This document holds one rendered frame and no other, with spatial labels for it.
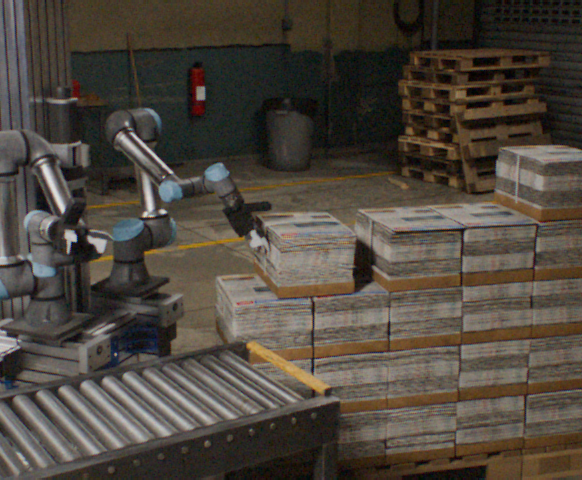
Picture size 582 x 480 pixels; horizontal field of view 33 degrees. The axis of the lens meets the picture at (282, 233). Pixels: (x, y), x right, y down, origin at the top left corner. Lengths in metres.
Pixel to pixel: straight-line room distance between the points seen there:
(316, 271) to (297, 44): 7.84
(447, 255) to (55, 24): 1.62
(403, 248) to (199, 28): 7.25
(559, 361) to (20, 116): 2.21
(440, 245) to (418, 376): 0.50
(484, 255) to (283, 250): 0.77
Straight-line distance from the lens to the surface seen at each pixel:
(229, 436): 2.56
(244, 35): 10.81
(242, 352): 3.11
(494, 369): 3.85
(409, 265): 3.56
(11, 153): 3.12
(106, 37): 10.12
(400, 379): 3.69
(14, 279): 3.20
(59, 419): 2.69
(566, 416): 4.09
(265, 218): 3.66
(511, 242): 3.72
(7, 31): 3.41
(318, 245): 3.44
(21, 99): 3.41
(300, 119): 10.45
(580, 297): 3.93
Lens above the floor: 1.89
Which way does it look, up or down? 14 degrees down
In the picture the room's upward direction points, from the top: straight up
